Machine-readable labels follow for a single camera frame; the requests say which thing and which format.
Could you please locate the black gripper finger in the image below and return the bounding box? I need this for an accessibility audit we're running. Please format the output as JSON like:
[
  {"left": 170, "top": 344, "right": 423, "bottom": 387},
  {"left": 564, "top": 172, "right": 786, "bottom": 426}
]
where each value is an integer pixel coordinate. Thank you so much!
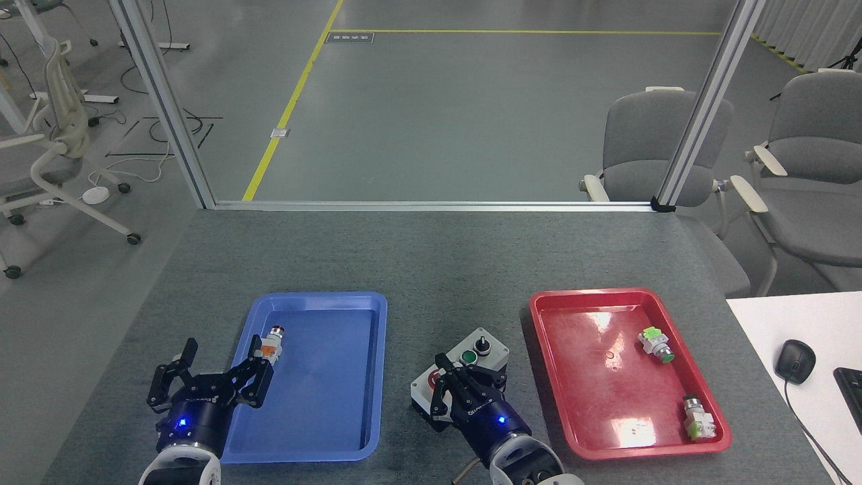
[
  {"left": 429, "top": 369, "right": 460, "bottom": 423},
  {"left": 146, "top": 337, "right": 200, "bottom": 414},
  {"left": 435, "top": 352, "right": 507, "bottom": 402},
  {"left": 214, "top": 334, "right": 275, "bottom": 410}
]

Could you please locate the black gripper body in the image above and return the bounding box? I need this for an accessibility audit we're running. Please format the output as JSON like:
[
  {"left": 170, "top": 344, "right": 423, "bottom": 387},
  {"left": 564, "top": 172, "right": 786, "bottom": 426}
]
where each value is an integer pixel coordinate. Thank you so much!
[
  {"left": 447, "top": 387, "right": 534, "bottom": 461},
  {"left": 156, "top": 387, "right": 236, "bottom": 460}
]

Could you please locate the grey push button control box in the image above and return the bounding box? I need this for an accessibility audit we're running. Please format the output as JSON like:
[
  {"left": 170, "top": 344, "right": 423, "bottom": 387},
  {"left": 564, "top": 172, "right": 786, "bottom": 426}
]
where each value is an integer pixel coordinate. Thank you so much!
[{"left": 410, "top": 327, "right": 511, "bottom": 425}]

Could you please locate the blue plastic tray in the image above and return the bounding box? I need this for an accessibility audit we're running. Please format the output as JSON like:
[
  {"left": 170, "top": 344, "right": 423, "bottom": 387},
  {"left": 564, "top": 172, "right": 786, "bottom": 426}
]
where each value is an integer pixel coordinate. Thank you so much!
[{"left": 217, "top": 291, "right": 389, "bottom": 465}]

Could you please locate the red plastic tray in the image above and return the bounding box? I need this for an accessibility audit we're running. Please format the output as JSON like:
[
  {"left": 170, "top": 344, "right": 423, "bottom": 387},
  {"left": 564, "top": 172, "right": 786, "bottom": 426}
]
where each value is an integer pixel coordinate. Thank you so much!
[{"left": 529, "top": 288, "right": 733, "bottom": 461}]

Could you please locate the white mesh office chair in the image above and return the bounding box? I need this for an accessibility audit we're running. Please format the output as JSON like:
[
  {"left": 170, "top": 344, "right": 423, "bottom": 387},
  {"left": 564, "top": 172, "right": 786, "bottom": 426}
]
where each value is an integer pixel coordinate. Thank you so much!
[{"left": 0, "top": 39, "right": 143, "bottom": 280}]

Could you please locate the grey armchair with narrow back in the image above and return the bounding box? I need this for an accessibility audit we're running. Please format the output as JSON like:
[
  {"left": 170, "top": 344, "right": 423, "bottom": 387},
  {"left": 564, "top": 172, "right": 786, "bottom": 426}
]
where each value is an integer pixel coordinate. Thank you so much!
[{"left": 579, "top": 86, "right": 752, "bottom": 298}]

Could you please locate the white desk foot bar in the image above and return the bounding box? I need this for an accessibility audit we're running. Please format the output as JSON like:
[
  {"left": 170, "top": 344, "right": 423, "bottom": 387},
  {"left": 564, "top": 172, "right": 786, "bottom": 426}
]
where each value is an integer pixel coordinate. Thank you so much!
[
  {"left": 30, "top": 90, "right": 121, "bottom": 106},
  {"left": 118, "top": 40, "right": 191, "bottom": 52}
]

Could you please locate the white side table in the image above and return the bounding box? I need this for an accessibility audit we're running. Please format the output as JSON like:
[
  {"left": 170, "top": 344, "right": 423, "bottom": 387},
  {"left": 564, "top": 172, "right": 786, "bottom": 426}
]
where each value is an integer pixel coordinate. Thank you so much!
[{"left": 726, "top": 291, "right": 862, "bottom": 485}]

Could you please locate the black computer mouse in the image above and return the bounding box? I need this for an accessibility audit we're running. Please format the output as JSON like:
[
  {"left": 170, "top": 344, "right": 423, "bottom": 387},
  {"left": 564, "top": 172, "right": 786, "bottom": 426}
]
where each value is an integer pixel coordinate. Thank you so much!
[{"left": 774, "top": 339, "right": 817, "bottom": 385}]

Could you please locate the black keyboard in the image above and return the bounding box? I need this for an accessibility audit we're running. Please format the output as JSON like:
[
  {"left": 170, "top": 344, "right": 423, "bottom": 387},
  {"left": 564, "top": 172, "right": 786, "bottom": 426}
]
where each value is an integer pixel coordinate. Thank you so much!
[{"left": 833, "top": 367, "right": 862, "bottom": 435}]

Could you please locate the grey armchair with wide back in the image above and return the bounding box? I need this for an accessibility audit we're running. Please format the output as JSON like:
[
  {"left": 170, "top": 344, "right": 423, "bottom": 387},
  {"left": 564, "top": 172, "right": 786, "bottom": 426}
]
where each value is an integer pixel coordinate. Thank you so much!
[{"left": 730, "top": 68, "right": 862, "bottom": 298}]

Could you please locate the black tripod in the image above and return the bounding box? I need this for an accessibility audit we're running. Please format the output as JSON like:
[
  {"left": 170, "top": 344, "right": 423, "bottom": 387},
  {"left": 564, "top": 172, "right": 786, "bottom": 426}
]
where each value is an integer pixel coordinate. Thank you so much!
[{"left": 769, "top": 39, "right": 862, "bottom": 103}]

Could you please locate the red push button switch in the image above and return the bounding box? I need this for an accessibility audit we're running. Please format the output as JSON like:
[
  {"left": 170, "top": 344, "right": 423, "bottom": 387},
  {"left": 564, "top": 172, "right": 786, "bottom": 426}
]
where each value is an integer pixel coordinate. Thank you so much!
[{"left": 259, "top": 326, "right": 286, "bottom": 366}]

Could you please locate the silver aluminium table rail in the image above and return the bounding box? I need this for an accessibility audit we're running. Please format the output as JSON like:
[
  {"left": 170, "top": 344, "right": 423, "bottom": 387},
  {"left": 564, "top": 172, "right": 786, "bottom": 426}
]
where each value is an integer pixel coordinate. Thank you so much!
[{"left": 213, "top": 200, "right": 658, "bottom": 213}]

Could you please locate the green push button switch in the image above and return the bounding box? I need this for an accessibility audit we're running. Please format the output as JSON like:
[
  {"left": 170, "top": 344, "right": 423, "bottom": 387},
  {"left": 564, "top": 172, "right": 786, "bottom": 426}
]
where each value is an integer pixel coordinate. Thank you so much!
[{"left": 638, "top": 327, "right": 677, "bottom": 364}]

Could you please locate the white floor cable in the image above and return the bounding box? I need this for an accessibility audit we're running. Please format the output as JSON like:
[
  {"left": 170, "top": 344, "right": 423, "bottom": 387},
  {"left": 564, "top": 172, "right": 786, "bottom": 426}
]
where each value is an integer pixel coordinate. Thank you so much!
[{"left": 88, "top": 138, "right": 174, "bottom": 189}]

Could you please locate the silver headed white switch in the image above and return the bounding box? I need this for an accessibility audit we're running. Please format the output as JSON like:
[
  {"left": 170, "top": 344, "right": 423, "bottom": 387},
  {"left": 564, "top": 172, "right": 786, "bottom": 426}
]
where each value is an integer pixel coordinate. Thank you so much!
[{"left": 683, "top": 395, "right": 717, "bottom": 442}]

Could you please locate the black floor cable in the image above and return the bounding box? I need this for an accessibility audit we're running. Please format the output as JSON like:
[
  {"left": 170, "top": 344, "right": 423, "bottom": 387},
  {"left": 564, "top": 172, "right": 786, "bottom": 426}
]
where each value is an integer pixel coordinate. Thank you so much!
[{"left": 104, "top": 0, "right": 224, "bottom": 158}]

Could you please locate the silver aluminium post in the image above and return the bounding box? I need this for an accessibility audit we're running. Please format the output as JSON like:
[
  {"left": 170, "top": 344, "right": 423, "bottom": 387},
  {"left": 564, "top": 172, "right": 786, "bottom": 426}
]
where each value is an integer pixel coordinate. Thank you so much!
[
  {"left": 108, "top": 0, "right": 217, "bottom": 210},
  {"left": 652, "top": 0, "right": 768, "bottom": 212}
]

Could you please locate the black mouse cable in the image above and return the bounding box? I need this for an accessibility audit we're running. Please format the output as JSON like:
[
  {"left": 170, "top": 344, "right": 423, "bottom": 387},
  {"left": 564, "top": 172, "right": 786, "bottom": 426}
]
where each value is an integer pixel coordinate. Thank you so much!
[{"left": 784, "top": 381, "right": 855, "bottom": 485}]

